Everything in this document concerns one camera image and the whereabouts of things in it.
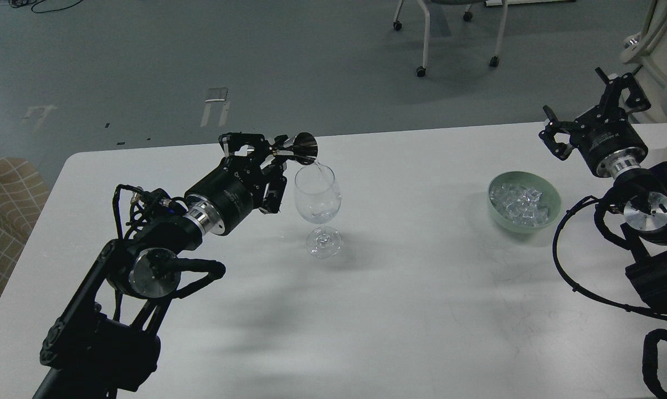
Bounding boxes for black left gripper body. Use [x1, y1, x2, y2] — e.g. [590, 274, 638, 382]
[185, 157, 266, 236]

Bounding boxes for cream white chair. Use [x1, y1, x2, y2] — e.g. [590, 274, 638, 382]
[620, 1, 667, 123]

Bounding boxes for green bowl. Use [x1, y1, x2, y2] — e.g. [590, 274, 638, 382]
[485, 170, 562, 234]

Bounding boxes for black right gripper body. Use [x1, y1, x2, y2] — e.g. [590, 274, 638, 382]
[572, 108, 648, 178]

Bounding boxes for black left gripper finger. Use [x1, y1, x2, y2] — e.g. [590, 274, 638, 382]
[259, 158, 287, 214]
[218, 132, 290, 166]

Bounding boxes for black floor cable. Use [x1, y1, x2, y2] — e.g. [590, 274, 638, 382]
[0, 0, 84, 24]

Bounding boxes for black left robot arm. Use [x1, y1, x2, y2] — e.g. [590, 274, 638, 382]
[34, 133, 318, 398]

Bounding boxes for clear wine glass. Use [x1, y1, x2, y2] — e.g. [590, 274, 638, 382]
[295, 162, 343, 259]

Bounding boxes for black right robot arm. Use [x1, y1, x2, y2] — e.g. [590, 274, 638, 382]
[539, 68, 667, 321]

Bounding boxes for white rolling chair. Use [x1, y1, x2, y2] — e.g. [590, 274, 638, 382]
[414, 1, 510, 78]

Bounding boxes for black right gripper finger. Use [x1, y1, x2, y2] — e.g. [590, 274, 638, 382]
[538, 105, 581, 162]
[594, 66, 651, 119]

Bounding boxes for clear ice cubes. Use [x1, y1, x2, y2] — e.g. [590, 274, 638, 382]
[489, 182, 550, 227]

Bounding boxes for steel cocktail jigger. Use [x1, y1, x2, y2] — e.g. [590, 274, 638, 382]
[272, 132, 319, 166]

